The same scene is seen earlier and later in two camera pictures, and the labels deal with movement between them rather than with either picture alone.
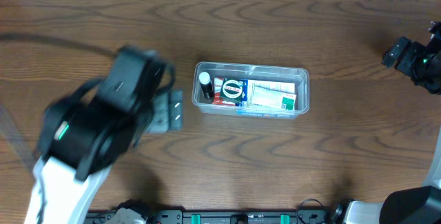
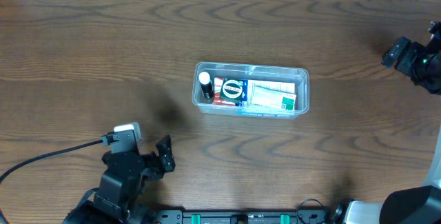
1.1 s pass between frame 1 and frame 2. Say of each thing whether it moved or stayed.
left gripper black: moved
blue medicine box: stayed
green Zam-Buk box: stayed
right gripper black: stayed
